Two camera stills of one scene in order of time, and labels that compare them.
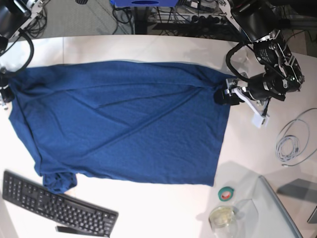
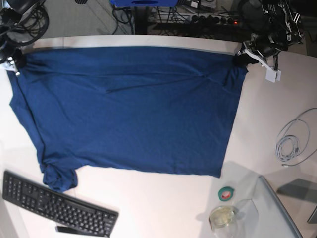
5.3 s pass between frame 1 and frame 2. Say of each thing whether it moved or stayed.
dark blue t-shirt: moved
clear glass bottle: stayed
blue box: stayed
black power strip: stayed
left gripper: moved
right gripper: moved
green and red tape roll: stayed
